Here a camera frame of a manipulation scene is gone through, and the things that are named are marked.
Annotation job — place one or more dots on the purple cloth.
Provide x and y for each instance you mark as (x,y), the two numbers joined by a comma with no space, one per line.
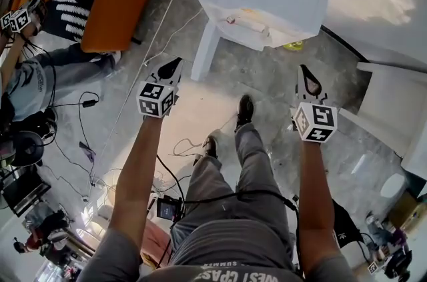
(87,150)

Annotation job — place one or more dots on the person's grey shirt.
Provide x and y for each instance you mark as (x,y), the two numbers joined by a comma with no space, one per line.
(233,247)

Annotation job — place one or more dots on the person's right forearm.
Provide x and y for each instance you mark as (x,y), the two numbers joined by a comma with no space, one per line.
(313,194)

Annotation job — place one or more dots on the small black monitor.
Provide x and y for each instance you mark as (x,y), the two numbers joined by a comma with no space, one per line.
(165,209)

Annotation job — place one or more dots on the yellow bottle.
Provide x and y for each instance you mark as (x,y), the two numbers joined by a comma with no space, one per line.
(293,46)

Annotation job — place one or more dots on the pink stool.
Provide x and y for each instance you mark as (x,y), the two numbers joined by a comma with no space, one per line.
(155,244)

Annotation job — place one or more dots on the person's left black shoe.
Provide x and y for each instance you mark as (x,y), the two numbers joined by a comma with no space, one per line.
(210,145)

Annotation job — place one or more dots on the person's black shoe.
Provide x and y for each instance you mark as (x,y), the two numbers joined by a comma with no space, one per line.
(245,109)
(210,145)

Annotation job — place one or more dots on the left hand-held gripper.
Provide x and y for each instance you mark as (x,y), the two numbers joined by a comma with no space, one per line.
(155,97)

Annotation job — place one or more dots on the black stool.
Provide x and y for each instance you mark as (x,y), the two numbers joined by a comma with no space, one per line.
(26,147)

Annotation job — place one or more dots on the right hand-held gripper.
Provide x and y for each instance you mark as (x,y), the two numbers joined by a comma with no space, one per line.
(317,120)

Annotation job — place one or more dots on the person's grey trousers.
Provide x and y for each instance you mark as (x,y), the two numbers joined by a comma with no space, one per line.
(253,167)

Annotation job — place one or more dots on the black white striped blanket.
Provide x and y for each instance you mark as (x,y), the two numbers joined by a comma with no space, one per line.
(66,17)

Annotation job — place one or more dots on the person's left forearm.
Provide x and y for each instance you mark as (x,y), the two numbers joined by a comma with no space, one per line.
(136,174)

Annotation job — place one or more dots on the white round stool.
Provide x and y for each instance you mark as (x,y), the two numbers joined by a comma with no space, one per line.
(393,185)

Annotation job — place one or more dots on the white vanity unit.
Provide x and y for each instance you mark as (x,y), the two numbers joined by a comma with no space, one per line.
(393,90)

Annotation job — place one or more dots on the person's right black shoe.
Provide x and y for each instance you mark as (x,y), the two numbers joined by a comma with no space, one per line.
(245,109)

